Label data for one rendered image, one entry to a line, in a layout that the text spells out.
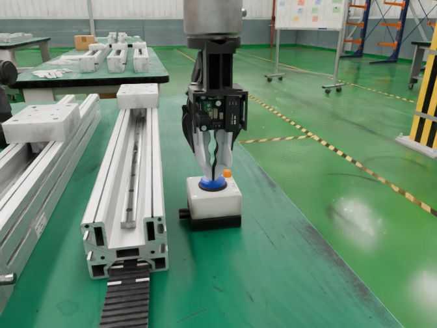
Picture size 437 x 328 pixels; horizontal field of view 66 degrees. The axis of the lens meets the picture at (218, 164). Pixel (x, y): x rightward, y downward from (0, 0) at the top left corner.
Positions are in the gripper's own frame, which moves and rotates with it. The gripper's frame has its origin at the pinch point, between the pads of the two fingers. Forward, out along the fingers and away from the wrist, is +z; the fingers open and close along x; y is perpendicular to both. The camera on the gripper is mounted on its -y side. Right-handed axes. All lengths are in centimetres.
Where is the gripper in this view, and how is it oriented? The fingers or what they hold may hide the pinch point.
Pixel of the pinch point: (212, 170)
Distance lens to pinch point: 53.4
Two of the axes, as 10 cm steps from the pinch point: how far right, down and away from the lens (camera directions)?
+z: 0.0, 9.2, 3.9
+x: 9.8, -0.7, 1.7
